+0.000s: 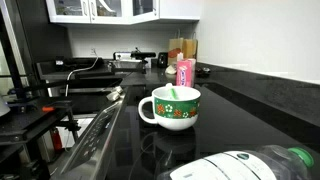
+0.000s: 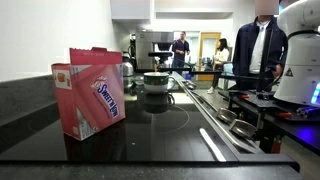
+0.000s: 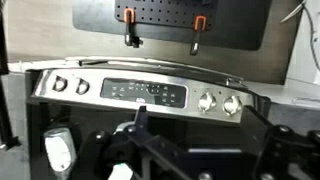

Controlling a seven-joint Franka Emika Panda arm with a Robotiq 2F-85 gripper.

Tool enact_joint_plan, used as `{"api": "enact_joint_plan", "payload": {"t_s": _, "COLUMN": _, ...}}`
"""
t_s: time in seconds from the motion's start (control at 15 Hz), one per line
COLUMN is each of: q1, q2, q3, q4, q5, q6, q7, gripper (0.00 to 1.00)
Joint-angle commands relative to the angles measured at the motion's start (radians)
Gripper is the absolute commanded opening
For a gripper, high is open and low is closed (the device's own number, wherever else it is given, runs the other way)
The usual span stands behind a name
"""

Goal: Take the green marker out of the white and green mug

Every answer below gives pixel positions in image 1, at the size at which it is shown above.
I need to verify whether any green marker white cap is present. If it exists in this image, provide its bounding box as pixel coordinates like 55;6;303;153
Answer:
165;83;180;101

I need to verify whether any white and green flowered mug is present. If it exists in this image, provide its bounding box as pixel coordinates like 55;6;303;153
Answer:
137;84;202;132

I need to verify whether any small white crumpled object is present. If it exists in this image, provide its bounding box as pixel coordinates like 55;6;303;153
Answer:
165;64;178;76

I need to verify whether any pink Sweet'N Low box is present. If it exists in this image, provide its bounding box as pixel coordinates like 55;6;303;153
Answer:
175;52;197;88

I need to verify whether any small black countertop device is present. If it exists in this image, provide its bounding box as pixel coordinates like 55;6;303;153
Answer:
157;51;169;69

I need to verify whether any brown paper bag red print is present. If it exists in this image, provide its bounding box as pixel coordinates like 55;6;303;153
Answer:
167;37;184;66

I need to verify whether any small dark countertop object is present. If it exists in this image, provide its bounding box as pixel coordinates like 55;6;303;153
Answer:
196;66;212;76

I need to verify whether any silver white countertop appliance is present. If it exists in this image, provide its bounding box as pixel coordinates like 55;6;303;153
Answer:
112;51;133;62

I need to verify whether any plain brown paper bag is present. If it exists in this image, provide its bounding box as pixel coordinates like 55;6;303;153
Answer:
182;38;199;61

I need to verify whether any stainless stove control panel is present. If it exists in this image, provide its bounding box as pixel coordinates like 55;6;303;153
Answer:
59;96;127;180

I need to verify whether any clear plastic bottle green cap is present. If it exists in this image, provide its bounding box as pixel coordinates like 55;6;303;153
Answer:
156;144;316;180

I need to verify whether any orange clamp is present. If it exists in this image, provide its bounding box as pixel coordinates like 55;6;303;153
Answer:
41;105;56;113

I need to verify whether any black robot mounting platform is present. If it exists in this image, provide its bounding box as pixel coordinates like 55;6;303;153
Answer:
0;99;75;146

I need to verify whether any black metal pole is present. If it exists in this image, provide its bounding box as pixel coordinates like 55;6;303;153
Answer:
0;0;29;101

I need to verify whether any black camera on stand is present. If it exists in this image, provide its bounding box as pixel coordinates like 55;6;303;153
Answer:
130;50;157;75

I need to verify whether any white cable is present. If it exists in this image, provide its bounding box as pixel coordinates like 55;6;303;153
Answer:
64;53;100;98

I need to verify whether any black clamp bracket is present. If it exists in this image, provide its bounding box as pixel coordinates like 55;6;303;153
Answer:
54;99;82;144

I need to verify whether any red clamp handle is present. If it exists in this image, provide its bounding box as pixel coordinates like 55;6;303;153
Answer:
51;127;64;153

